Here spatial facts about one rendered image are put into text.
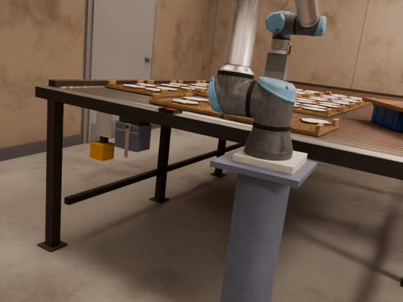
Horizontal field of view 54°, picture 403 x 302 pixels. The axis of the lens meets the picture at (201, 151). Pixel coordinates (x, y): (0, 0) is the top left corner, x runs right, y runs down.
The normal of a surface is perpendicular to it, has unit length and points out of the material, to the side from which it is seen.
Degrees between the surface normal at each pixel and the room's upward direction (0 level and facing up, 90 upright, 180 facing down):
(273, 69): 90
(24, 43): 90
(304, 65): 90
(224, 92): 84
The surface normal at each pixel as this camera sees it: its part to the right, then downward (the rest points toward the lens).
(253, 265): -0.07, 0.23
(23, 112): 0.89, 0.20
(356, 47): -0.44, 0.17
